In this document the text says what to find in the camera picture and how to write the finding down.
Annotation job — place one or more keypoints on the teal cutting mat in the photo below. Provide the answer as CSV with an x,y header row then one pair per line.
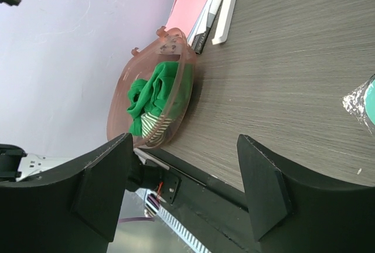
x,y
360,104

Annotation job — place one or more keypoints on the green white striped tank top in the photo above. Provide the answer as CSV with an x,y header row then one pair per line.
x,y
154,128

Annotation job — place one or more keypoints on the brown translucent plastic basin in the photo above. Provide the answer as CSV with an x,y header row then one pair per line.
x,y
170,45

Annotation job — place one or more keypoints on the stack of papers folders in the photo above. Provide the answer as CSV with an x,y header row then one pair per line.
x,y
197,37

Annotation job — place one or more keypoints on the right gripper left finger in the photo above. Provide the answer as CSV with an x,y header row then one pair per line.
x,y
73,207

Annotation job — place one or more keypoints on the white slotted cable duct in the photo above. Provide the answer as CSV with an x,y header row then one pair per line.
x,y
174,224

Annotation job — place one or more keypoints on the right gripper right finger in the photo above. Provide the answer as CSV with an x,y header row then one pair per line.
x,y
295,209

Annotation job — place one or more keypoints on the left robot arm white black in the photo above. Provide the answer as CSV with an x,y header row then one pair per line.
x,y
16,164

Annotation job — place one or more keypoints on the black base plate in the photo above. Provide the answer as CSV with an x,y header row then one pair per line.
x,y
213,213

